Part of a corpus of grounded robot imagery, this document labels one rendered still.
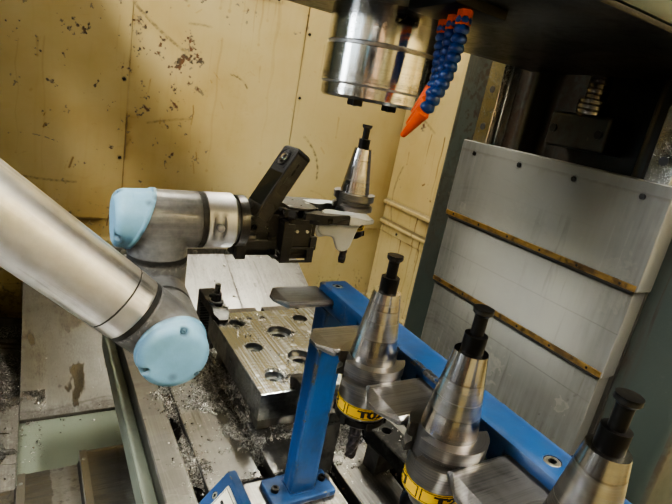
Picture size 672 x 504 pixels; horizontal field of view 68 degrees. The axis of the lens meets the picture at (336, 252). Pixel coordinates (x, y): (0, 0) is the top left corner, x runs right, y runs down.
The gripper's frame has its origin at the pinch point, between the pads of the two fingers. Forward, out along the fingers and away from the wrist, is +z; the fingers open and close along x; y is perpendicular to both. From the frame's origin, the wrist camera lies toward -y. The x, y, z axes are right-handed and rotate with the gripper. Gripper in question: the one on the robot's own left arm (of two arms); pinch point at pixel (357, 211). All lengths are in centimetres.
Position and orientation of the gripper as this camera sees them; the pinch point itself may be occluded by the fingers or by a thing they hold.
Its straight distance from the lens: 79.1
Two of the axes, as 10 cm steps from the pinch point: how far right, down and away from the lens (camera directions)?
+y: -1.7, 9.4, 3.0
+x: 4.8, 3.4, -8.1
